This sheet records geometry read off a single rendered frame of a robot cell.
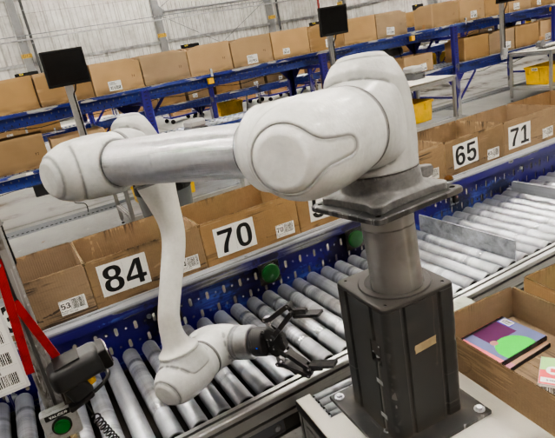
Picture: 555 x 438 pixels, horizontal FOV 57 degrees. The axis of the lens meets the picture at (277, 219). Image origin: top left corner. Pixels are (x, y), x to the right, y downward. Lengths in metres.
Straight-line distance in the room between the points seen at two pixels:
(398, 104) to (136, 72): 5.53
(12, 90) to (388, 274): 5.45
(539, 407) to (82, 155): 1.08
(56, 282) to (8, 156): 4.28
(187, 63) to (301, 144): 5.82
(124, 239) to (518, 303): 1.36
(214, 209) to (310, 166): 1.41
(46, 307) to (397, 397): 1.09
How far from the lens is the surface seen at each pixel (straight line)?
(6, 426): 1.67
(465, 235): 2.07
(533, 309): 1.53
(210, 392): 1.44
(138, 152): 1.04
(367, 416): 1.25
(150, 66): 6.37
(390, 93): 0.91
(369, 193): 0.95
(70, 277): 1.71
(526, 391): 1.23
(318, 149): 0.72
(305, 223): 1.97
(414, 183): 0.98
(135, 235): 2.02
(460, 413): 1.26
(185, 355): 1.28
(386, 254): 1.01
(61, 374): 1.08
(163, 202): 1.32
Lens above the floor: 1.59
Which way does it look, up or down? 19 degrees down
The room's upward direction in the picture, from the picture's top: 11 degrees counter-clockwise
